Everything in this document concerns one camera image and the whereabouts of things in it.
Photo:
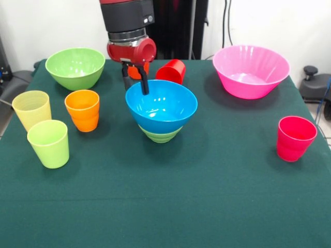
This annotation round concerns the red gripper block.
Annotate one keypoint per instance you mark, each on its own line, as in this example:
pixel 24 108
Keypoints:
pixel 124 53

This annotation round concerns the black equipment box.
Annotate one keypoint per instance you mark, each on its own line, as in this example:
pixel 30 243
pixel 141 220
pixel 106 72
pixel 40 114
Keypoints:
pixel 3 67

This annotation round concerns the grey rounded base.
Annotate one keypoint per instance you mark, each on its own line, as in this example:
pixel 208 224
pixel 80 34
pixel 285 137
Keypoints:
pixel 15 82

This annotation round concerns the large pink plastic bowl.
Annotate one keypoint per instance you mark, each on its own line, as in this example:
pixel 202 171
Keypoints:
pixel 250 64

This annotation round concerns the dark green tablecloth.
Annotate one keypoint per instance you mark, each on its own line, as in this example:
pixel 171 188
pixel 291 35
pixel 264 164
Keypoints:
pixel 165 193

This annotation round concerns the magenta plastic cup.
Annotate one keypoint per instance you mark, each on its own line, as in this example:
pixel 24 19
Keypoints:
pixel 294 142

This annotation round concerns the grey base with black knob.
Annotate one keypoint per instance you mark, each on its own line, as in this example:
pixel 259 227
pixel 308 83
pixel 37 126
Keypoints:
pixel 314 87

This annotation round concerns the orange plastic cup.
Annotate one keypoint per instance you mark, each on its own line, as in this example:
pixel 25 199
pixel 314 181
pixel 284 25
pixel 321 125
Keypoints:
pixel 82 116

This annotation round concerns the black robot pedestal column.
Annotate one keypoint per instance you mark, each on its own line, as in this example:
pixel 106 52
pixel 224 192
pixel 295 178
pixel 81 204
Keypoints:
pixel 181 31

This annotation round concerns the large green plastic bowl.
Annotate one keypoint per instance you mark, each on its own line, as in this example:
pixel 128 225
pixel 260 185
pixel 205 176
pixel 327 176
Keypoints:
pixel 75 77

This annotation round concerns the yellow plastic cup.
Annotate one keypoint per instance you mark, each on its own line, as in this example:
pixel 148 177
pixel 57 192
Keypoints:
pixel 31 108

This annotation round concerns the red-orange plastic cup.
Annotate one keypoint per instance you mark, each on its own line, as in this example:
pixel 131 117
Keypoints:
pixel 135 73

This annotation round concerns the blue plastic bowl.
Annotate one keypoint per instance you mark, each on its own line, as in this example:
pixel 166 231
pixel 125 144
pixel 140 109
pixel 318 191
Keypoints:
pixel 170 103

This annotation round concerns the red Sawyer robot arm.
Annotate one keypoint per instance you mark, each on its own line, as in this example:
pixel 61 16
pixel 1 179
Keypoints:
pixel 124 18

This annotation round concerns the small green plastic bowl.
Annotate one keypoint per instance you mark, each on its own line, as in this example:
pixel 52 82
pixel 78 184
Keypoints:
pixel 160 137

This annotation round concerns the light green plastic cup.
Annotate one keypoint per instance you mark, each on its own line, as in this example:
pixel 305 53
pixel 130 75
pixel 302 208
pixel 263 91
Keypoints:
pixel 49 147

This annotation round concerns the red plastic cup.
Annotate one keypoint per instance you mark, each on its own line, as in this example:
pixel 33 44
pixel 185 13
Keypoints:
pixel 172 69

